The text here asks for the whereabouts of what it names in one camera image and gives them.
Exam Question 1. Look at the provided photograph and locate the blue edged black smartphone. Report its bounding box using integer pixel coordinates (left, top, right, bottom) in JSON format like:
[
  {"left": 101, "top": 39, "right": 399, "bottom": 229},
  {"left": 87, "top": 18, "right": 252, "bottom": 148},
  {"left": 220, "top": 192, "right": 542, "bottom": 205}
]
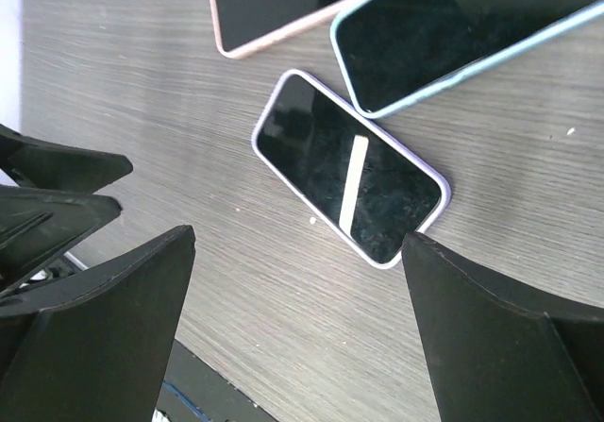
[{"left": 337, "top": 0, "right": 604, "bottom": 111}]

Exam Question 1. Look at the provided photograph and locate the pink phone case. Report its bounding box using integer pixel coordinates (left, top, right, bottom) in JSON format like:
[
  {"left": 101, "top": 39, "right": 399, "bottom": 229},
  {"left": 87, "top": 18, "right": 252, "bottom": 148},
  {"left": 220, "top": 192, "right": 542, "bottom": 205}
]
[{"left": 208, "top": 0, "right": 393, "bottom": 60}]

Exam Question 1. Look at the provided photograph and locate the light blue phone case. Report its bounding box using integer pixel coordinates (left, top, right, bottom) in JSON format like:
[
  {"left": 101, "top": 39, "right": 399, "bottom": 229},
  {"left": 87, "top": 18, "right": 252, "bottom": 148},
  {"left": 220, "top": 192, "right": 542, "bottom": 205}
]
[{"left": 329, "top": 0, "right": 604, "bottom": 120}]

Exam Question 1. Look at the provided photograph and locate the lavender phone case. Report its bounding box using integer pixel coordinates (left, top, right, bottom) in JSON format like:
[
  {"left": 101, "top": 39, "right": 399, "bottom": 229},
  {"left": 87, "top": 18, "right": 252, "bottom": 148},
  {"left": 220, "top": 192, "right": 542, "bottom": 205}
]
[{"left": 251, "top": 68, "right": 453, "bottom": 271}]

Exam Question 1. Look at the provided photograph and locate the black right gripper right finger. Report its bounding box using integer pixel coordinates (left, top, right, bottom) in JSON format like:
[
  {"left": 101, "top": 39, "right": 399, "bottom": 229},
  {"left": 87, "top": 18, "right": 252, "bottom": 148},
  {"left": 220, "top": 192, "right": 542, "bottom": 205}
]
[{"left": 402, "top": 233, "right": 603, "bottom": 421}]

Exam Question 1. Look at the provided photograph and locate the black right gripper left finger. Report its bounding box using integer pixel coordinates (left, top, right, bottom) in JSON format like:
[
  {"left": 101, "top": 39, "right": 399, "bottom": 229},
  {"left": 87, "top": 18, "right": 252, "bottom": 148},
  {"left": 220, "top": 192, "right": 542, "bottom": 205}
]
[{"left": 1, "top": 225, "right": 195, "bottom": 421}]

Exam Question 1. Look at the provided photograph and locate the silver edged black smartphone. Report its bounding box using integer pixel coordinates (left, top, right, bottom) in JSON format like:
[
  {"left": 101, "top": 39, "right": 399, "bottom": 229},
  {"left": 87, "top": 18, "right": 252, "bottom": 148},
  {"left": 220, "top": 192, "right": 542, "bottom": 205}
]
[{"left": 257, "top": 73, "right": 443, "bottom": 263}]

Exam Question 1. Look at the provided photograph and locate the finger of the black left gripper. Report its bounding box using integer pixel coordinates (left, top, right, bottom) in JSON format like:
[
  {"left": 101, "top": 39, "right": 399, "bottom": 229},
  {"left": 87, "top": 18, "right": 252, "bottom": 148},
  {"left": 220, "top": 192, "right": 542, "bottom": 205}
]
[
  {"left": 1, "top": 186, "right": 122, "bottom": 295},
  {"left": 1, "top": 126, "right": 133, "bottom": 194}
]

